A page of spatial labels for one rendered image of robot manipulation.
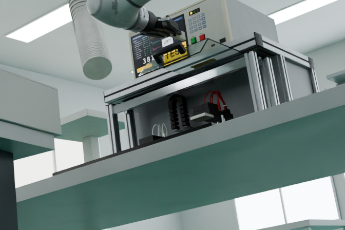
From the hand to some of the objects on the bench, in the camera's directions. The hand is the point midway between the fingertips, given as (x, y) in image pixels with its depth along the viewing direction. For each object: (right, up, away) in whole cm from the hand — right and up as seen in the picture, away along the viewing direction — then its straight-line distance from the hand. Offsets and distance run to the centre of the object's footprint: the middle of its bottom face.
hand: (177, 34), depth 221 cm
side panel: (+47, -40, +3) cm, 62 cm away
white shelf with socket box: (-39, -77, +85) cm, 121 cm away
